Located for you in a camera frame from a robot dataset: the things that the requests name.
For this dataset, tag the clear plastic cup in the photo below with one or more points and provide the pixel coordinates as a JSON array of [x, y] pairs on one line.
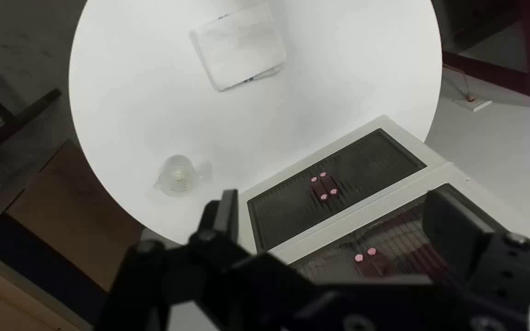
[[177, 175]]

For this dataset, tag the dark chair frame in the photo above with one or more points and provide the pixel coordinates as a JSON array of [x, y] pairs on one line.
[[13, 125]]

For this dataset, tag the white folded cloth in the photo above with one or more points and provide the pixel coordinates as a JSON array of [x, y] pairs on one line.
[[237, 46]]

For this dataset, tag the dark red furniture frame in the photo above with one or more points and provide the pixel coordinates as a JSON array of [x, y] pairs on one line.
[[523, 56]]

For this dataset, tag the black banded cardboard box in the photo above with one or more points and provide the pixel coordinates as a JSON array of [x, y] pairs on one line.
[[68, 203]]

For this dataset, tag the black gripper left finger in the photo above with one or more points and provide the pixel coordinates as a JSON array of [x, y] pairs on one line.
[[154, 282]]

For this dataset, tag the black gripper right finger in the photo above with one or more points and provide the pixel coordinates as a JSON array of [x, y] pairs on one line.
[[491, 269]]

